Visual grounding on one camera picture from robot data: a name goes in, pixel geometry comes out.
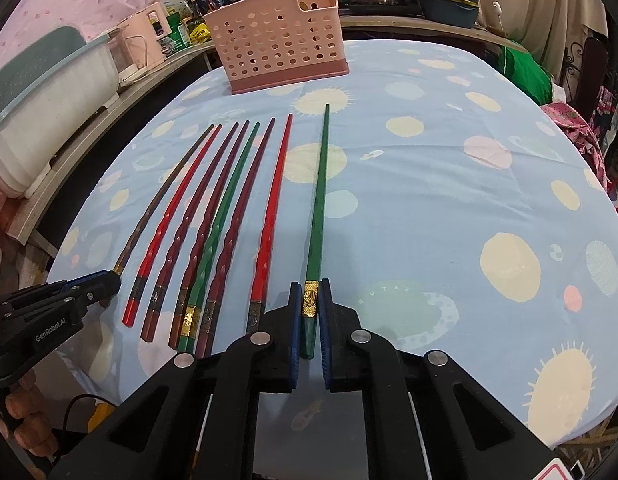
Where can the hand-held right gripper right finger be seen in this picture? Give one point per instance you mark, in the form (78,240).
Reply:
(325,340)

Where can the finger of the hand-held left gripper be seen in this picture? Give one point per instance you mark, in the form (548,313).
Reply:
(89,279)
(106,290)

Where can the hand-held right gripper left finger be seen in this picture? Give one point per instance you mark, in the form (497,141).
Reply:
(294,340)

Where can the brown chopstick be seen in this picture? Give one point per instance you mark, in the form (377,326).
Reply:
(159,195)

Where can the pink perforated utensil basket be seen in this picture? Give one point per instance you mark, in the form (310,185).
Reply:
(279,45)

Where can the person's left hand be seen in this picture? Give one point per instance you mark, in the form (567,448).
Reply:
(31,410)

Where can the white tub with teal lid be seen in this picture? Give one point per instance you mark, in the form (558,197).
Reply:
(49,110)

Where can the white blender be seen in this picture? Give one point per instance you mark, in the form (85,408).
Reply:
(121,55)

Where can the pink electric kettle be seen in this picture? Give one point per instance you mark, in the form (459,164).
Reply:
(144,30)

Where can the green tin can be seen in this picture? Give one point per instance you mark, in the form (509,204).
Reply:
(171,35)

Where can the yellow packet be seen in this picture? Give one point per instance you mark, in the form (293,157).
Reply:
(199,35)

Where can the pink floral cloth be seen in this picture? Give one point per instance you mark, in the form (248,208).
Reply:
(574,125)

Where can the wooden counter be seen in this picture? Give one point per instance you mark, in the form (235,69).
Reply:
(419,24)

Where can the green bag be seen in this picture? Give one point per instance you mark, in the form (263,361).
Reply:
(526,75)

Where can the black induction cooker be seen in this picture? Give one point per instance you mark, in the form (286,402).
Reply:
(379,10)

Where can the blue plastic basin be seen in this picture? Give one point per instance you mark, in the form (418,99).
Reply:
(449,14)

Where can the dark wooden chair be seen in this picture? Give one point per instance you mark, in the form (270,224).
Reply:
(589,70)

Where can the beige curtain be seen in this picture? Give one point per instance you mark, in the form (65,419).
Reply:
(539,0)

